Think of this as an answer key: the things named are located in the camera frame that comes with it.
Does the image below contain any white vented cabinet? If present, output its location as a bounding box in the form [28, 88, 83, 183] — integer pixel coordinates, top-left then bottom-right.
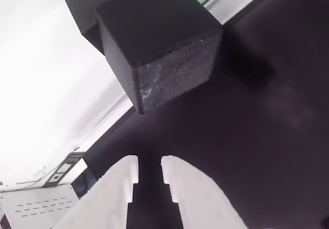
[0, 183, 81, 229]

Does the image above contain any metal table edge rail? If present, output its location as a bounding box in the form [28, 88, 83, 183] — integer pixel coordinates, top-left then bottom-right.
[71, 0, 277, 152]

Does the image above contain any black cube with seam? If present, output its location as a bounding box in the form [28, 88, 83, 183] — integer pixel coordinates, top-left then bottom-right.
[62, 0, 110, 58]

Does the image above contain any black partition panel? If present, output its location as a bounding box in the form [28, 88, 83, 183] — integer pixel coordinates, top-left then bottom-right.
[70, 0, 329, 229]

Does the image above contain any black label plate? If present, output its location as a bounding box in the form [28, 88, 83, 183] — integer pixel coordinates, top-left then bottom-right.
[44, 151, 85, 188]

